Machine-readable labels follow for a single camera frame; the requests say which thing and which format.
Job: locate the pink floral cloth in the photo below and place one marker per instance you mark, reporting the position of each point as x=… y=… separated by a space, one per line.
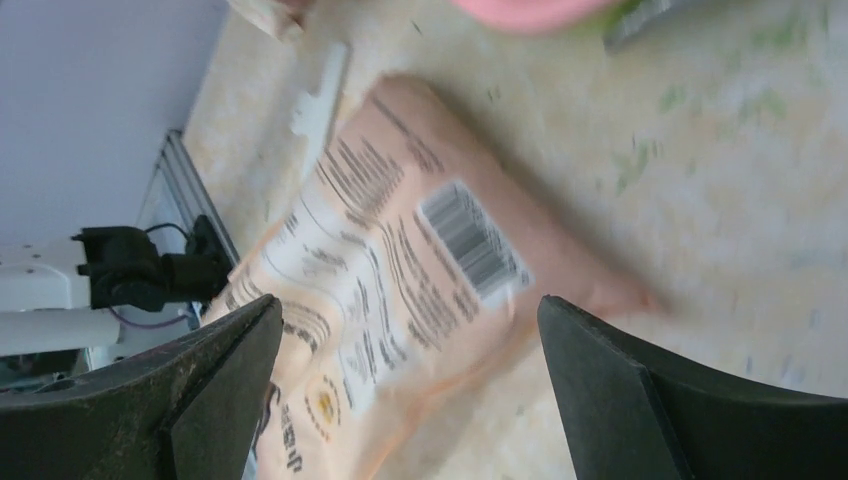
x=277 y=18

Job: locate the metal litter scoop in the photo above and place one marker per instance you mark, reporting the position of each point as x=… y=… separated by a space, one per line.
x=635 y=18

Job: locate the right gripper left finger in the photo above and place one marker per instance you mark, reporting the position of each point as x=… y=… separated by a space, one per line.
x=186 y=409

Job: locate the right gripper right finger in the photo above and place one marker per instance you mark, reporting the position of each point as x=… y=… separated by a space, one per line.
x=633 y=410

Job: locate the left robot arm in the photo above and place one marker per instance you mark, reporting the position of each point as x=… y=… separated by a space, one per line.
x=87 y=301

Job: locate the pink cat litter bag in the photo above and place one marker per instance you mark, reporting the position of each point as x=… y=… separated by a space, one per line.
x=409 y=265

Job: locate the pink and green litter box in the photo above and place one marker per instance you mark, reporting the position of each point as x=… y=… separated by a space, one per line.
x=533 y=16

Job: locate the white bag sealing clip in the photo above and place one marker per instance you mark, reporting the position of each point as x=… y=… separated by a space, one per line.
x=313 y=115

